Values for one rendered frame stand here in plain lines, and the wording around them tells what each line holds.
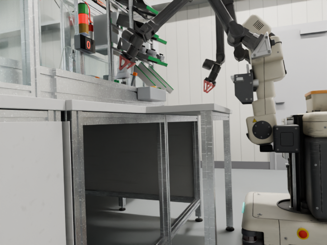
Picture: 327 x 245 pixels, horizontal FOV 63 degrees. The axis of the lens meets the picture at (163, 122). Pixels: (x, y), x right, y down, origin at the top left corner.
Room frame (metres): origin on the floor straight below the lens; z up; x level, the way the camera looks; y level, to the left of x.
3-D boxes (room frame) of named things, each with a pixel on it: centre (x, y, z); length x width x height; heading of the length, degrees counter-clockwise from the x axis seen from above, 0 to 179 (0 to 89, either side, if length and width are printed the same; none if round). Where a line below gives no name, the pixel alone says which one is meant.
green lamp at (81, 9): (1.40, 0.40, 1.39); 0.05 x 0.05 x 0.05
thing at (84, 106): (1.70, 0.63, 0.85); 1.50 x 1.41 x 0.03; 159
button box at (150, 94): (1.38, 0.05, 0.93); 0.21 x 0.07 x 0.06; 159
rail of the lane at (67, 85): (1.23, 0.18, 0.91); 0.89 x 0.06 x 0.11; 159
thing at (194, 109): (1.64, -0.02, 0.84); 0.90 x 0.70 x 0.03; 161
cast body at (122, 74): (1.54, 0.23, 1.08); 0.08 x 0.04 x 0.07; 68
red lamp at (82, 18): (1.40, 0.40, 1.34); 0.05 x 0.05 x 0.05
